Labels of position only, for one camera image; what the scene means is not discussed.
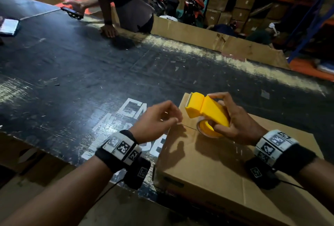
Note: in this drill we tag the person's left hand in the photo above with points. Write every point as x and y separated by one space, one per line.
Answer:
154 122

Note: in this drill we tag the person's right hand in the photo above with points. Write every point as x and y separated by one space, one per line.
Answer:
242 126

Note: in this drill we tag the yellow tape dispenser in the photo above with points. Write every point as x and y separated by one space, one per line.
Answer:
206 109

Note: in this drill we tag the yellow tape roll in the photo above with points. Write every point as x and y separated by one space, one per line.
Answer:
202 129

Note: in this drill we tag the brown cardboard box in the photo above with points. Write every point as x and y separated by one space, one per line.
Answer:
214 176

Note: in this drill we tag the person's right forearm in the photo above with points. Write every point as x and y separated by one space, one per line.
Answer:
318 181

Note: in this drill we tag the person's left forearm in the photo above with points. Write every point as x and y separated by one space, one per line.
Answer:
57 197

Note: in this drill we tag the long cardboard sheet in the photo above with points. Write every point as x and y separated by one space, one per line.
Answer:
208 39

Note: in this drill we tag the left marker wristband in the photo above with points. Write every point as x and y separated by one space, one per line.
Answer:
118 150

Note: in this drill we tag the marker wristband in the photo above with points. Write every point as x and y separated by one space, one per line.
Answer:
118 150
281 150

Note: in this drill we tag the right marker wristband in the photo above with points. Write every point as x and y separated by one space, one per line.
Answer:
281 150

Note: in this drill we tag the blue and orange shelf rack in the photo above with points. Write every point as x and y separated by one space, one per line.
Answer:
308 25

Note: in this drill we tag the red and black motorcycle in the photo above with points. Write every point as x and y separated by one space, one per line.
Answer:
193 6

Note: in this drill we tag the pile of small brown boxes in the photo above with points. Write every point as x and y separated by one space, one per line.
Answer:
242 1

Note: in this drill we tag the black smartphone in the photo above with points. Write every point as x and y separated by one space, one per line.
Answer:
71 12

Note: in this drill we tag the orange cloth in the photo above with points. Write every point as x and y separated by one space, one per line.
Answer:
70 0

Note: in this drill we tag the silver tablet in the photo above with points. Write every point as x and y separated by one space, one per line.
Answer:
9 26

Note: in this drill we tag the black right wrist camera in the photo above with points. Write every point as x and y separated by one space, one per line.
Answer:
259 172

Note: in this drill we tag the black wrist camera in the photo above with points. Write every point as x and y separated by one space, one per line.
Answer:
259 172
138 172

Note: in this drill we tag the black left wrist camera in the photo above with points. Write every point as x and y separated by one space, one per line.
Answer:
138 172

